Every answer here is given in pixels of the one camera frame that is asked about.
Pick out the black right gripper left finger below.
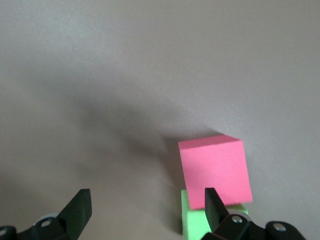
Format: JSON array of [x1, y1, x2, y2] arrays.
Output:
[[0, 188, 93, 240]]

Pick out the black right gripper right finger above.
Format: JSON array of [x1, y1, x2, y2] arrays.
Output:
[[199, 187, 306, 240]]

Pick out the red foam cube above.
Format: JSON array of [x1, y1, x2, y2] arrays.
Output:
[[178, 134, 253, 210]]

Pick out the green foam cube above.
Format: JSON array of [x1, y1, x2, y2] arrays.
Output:
[[180, 189, 250, 240]]

